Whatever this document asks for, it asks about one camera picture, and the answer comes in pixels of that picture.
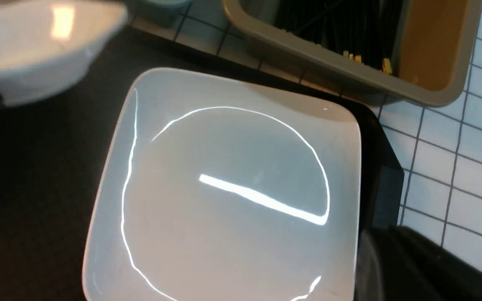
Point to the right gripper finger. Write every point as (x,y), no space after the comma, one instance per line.
(399,264)

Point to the brown plastic bin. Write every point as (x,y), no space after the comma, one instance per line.
(435,42)

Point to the white shallow bowl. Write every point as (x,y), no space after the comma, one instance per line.
(48,46)

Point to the black plastic serving tray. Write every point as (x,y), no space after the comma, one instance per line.
(52,155)

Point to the large white square plate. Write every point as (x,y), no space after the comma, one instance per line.
(216,189)

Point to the pile of black chopsticks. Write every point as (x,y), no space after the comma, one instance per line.
(364,31)

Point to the teal plastic bin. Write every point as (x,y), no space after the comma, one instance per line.
(160,12)

